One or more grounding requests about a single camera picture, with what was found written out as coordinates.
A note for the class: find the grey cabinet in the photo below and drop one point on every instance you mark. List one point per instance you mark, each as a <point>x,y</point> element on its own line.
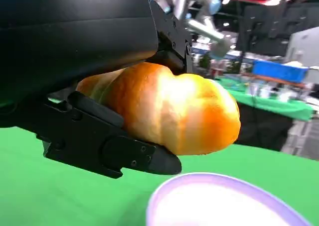
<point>304,46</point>

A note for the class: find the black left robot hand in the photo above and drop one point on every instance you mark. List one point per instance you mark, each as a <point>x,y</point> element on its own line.
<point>62,36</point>

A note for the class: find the lilac plate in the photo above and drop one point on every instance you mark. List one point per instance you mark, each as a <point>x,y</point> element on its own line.
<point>211,206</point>

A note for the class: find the black table skirt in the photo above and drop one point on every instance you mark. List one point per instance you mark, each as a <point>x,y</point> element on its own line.
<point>264,129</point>

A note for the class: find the green cloth on neighbouring table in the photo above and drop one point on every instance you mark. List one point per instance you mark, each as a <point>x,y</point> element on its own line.
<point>274,104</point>

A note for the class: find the orange and white bread roll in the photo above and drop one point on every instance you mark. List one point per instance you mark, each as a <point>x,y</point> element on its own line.
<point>174,106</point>

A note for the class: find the blue plastic bin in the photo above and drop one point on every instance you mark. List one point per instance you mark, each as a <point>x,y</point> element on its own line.
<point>279,70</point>

